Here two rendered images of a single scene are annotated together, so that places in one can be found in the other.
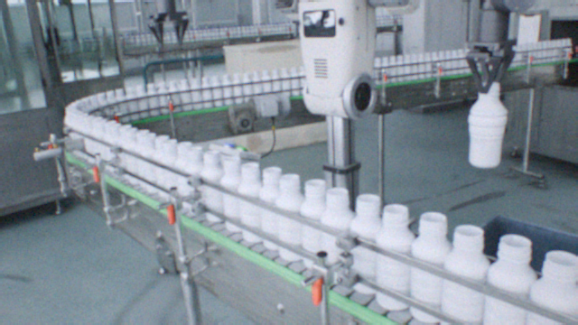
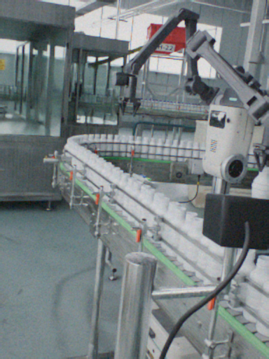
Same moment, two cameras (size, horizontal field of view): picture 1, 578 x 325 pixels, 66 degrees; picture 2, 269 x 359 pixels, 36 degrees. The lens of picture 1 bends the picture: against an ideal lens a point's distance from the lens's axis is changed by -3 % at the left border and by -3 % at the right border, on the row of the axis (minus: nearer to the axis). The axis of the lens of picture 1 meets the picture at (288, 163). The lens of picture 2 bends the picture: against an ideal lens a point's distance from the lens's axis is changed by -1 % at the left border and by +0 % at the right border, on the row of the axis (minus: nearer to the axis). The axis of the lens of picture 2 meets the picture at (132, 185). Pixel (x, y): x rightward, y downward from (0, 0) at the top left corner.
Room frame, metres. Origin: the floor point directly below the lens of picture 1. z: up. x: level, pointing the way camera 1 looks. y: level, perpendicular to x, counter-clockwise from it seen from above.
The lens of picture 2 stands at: (-0.67, -0.39, 1.53)
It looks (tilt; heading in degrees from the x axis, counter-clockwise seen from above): 13 degrees down; 17
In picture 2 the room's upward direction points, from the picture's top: 6 degrees clockwise
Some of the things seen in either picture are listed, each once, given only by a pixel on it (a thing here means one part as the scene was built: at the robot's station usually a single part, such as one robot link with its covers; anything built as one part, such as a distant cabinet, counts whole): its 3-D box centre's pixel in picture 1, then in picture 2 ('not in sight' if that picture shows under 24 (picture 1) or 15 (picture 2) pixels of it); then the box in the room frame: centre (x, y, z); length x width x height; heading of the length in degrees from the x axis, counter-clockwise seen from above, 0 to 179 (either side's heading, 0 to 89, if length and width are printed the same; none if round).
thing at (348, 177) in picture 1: (342, 213); not in sight; (1.59, -0.19, 0.74); 0.11 x 0.11 x 0.40; 42
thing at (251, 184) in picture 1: (253, 202); (136, 201); (0.90, 0.08, 1.08); 0.06 x 0.06 x 0.17
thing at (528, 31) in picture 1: (527, 32); not in sight; (4.18, -2.23, 1.22); 0.23 x 0.04 x 0.32; 24
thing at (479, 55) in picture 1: (488, 69); (265, 159); (0.88, -0.39, 1.34); 0.07 x 0.07 x 0.09; 45
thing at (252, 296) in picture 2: not in sight; (260, 289); (0.33, -0.44, 1.08); 0.06 x 0.06 x 0.17
